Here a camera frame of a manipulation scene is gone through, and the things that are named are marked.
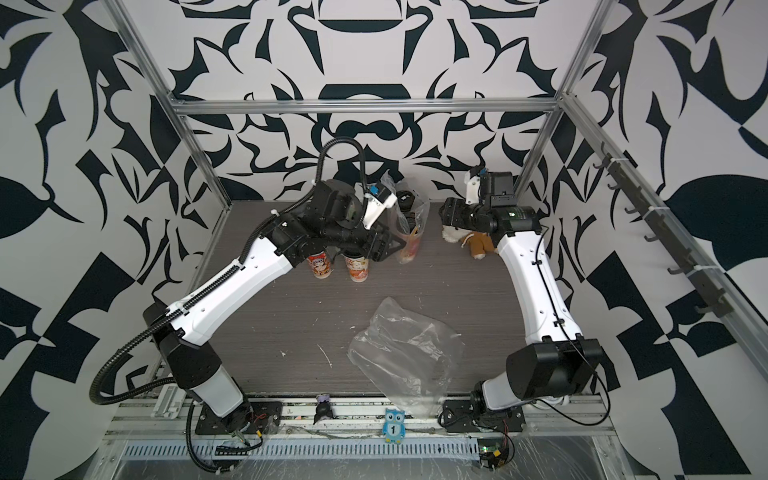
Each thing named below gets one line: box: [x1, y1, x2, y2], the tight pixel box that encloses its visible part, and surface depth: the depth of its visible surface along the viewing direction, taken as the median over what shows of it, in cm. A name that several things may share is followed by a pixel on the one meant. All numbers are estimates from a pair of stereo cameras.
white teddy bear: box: [442, 225, 499, 260], surface depth 105 cm
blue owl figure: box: [382, 408, 406, 444], surface depth 73 cm
